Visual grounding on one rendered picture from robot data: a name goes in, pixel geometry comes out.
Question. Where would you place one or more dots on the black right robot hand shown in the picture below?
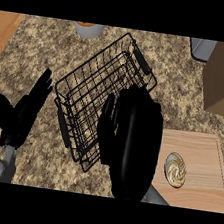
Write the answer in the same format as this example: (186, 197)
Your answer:
(133, 144)

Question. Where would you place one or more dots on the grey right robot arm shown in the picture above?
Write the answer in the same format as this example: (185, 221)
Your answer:
(155, 196)

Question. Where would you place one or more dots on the grey pot with orange top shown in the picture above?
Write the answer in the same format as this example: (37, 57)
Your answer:
(89, 30)

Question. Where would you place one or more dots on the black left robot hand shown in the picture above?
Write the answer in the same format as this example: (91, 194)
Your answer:
(22, 115)

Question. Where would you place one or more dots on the pale wooden cutting board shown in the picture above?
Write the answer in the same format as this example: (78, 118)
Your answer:
(193, 170)

